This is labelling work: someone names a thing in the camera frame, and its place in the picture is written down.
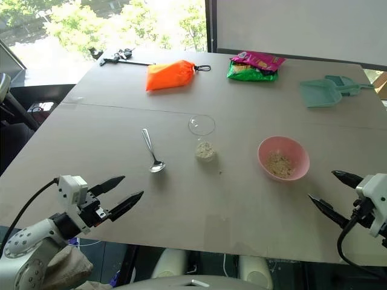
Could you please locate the teal plastic dustpan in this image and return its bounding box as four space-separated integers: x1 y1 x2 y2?
299 77 342 109

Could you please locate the beige cloth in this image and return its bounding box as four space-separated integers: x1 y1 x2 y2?
42 246 94 290

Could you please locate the white board panel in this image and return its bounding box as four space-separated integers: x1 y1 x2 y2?
216 0 387 69

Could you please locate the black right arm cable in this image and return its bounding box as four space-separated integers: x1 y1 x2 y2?
337 219 387 279

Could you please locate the black window pillar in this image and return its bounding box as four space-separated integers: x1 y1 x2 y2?
204 0 218 53

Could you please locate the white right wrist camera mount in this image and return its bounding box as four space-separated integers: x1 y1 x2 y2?
355 173 387 238

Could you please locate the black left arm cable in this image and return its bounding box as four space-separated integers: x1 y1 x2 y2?
0 178 60 254

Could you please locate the green snack bag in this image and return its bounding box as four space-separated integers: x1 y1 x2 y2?
227 59 279 82

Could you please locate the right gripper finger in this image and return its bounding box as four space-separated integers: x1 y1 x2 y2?
307 194 351 229
331 170 363 191

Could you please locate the teal hand brush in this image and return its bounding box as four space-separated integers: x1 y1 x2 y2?
325 74 375 97

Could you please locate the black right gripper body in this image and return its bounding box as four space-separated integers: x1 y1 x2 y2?
350 198 379 233

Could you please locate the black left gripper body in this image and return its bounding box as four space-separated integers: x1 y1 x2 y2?
79 192 111 229

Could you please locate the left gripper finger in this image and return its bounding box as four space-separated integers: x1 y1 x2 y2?
107 190 145 223
87 175 126 196

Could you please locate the orange drawstring bag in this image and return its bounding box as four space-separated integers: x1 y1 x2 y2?
146 59 212 91

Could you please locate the silver metal spoon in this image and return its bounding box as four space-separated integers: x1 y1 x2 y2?
141 128 167 174

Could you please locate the black stick tool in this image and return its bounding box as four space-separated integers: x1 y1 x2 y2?
100 56 157 66

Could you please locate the white rounded shape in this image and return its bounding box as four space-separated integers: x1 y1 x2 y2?
238 256 275 289
151 249 188 279

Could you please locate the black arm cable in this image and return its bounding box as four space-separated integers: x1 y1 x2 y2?
0 178 60 254
337 219 387 279

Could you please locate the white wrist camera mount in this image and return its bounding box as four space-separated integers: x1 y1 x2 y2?
355 173 387 238
57 174 91 233

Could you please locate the small clear cup with oats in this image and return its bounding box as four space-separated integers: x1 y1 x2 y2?
195 140 218 164

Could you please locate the oatmeal in pink bowl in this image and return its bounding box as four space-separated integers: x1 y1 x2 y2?
265 152 296 178

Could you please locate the pink snack bag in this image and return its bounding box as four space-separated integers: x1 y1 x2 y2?
229 50 287 73

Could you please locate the black key bunch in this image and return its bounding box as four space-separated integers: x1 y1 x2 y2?
114 47 135 60

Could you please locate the wooden furniture piece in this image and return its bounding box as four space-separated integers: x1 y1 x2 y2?
376 71 387 99

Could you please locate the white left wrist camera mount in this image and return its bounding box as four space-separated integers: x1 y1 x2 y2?
57 174 91 233

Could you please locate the pink plastic bowl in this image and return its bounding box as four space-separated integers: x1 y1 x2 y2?
257 135 310 181

